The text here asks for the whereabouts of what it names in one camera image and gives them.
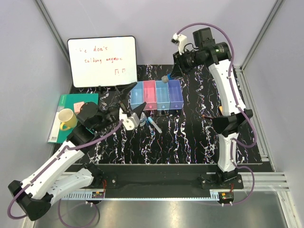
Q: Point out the blue white marker pen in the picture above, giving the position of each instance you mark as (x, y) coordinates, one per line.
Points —
(153, 123)

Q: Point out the pink eraser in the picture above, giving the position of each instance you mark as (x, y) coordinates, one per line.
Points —
(77, 106)

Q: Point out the light blue bin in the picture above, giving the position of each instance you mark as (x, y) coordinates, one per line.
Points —
(137, 95)

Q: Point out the white dry-erase board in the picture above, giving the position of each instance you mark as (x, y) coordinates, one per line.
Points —
(104, 62)

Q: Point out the black marbled table mat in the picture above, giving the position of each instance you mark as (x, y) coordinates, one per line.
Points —
(186, 138)

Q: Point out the grey blue glue stick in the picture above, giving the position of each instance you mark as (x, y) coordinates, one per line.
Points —
(166, 78)

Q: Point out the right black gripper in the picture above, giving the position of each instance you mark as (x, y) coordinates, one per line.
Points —
(179, 67)

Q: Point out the yellow cream mug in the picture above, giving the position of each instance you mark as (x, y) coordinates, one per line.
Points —
(67, 118)

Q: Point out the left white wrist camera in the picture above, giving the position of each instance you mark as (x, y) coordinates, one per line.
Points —
(129, 122)

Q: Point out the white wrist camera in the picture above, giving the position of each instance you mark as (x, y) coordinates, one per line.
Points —
(129, 122)
(179, 40)

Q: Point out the thin blue pen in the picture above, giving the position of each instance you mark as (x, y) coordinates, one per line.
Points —
(150, 128)

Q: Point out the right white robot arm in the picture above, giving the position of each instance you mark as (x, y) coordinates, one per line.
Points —
(218, 59)

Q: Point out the teal blue bin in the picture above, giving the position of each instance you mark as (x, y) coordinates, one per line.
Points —
(162, 96)

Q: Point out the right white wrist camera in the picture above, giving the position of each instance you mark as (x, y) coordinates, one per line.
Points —
(179, 40)

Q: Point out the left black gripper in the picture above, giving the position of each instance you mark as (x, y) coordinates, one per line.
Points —
(123, 91)

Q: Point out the purple bin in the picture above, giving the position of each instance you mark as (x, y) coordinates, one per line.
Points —
(175, 93)

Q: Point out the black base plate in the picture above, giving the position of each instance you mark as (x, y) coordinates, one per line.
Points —
(186, 181)

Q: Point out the pink bin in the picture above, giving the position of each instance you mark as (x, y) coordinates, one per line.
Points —
(149, 95)

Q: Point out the green notebook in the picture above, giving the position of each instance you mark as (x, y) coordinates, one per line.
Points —
(67, 101)

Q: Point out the blue white tape roll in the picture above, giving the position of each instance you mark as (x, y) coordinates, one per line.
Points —
(142, 119)

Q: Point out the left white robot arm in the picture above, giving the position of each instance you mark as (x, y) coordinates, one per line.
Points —
(34, 196)

